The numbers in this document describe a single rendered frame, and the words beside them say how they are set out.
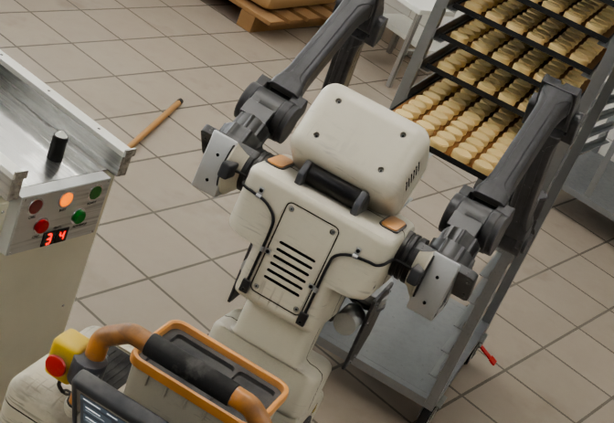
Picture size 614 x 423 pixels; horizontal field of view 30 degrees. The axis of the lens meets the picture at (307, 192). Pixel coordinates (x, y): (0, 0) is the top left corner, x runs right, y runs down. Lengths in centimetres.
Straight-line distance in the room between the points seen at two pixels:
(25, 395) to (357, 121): 69
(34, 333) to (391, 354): 131
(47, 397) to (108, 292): 175
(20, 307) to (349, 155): 93
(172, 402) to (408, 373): 179
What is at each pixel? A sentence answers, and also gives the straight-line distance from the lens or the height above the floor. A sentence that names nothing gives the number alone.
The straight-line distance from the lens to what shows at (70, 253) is 253.
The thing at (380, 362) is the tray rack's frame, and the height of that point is 15.
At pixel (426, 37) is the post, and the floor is 112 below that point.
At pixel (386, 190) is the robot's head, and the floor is 122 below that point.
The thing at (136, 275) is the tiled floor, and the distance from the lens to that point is 370.
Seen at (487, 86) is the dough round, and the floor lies 106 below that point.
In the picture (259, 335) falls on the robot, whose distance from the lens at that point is 205.
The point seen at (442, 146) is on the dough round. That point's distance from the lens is 286.
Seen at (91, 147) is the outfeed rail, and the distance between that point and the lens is 246.
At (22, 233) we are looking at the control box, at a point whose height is 75.
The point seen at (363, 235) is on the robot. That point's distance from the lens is 187.
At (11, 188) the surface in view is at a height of 87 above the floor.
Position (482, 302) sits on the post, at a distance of 325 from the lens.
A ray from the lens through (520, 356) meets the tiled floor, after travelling 419.
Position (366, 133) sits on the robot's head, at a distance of 190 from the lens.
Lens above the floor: 198
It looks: 26 degrees down
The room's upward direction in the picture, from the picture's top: 22 degrees clockwise
